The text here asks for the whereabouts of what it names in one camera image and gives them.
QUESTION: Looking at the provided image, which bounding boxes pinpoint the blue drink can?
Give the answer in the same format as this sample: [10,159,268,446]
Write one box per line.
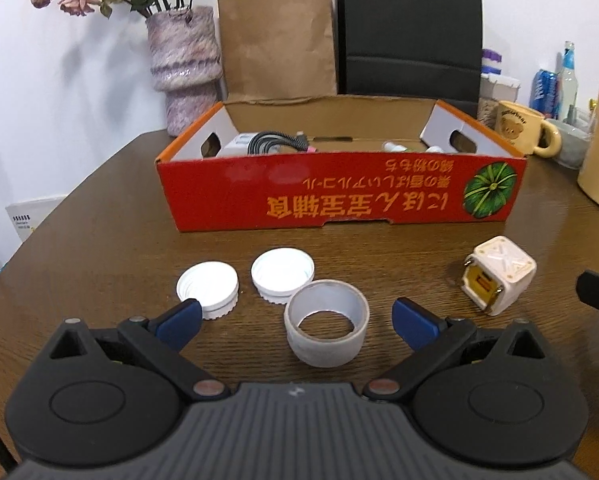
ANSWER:
[530,68,561,120]

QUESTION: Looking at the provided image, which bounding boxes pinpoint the grey container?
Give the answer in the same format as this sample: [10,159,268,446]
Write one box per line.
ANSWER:
[544,117,595,170]

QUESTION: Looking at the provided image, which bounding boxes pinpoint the white wet wipes pack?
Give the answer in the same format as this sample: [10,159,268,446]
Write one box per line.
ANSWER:
[221,132,261,157]

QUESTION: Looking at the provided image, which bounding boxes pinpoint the cream bear print mug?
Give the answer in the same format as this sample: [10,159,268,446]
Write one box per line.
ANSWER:
[494,99,564,159]

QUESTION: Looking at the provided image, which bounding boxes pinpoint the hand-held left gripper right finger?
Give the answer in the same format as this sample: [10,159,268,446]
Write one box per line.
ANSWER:
[363,297,555,403]

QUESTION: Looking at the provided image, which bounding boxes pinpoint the translucent tape roll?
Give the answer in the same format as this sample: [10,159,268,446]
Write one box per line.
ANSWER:
[282,278,369,369]

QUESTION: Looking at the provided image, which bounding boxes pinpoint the white booklet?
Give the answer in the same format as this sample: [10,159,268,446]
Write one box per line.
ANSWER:
[4,194,63,244]

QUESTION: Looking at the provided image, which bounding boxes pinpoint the cream cube power adapter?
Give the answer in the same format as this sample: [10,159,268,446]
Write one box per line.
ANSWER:
[461,234,538,317]

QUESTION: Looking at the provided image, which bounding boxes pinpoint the mottled purple ceramic vase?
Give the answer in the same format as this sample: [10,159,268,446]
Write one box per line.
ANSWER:
[145,5,224,137]

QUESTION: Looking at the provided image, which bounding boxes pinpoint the white plastic lid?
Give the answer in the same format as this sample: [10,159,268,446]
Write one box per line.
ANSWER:
[175,259,240,321]
[250,247,317,306]

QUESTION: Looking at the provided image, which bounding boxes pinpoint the black coiled cable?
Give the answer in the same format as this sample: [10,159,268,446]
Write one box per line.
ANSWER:
[246,130,318,156]

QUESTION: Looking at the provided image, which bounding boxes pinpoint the black paper bag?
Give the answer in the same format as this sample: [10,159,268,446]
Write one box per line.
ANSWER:
[335,0,485,104]

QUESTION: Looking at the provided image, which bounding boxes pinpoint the brown paper bag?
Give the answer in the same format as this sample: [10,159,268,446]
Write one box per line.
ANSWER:
[216,0,338,102]

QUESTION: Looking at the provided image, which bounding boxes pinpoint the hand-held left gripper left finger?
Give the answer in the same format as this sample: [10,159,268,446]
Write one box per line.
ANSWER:
[49,298,228,403]

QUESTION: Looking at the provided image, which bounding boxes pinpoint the clear jar with purple lid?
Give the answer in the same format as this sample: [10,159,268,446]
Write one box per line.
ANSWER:
[476,48,523,124]

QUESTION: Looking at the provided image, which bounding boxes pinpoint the clear glass bottle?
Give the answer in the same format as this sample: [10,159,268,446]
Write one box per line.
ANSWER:
[554,40,581,121]

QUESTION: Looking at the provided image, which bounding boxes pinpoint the orange cardboard box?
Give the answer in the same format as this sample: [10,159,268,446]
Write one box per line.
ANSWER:
[154,95,531,234]

